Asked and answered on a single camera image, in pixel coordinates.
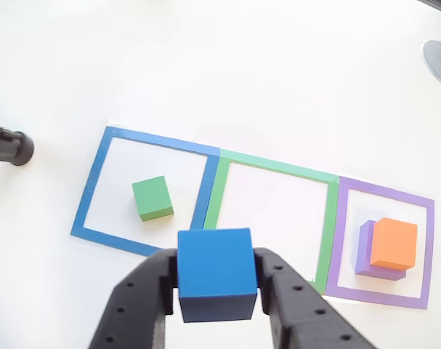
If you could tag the small blue cube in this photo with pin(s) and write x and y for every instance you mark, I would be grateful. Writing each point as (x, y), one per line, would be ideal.
(214, 265)

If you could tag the green cube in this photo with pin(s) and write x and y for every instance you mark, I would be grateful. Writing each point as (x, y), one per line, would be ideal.
(151, 196)

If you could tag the orange block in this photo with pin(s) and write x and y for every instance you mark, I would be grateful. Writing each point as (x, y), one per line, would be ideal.
(394, 241)

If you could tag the purple block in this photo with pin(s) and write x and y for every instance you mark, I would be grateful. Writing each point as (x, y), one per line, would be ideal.
(363, 251)

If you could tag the green square frame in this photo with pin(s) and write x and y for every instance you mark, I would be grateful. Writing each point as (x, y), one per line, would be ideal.
(325, 236)

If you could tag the blue square frame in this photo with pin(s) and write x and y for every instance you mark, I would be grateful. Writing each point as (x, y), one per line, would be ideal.
(93, 181)

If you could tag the purple square frame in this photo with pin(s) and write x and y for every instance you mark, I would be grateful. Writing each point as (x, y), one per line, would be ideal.
(427, 254)

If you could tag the black camera tripod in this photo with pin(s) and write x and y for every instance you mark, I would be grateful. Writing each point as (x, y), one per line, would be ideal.
(13, 147)

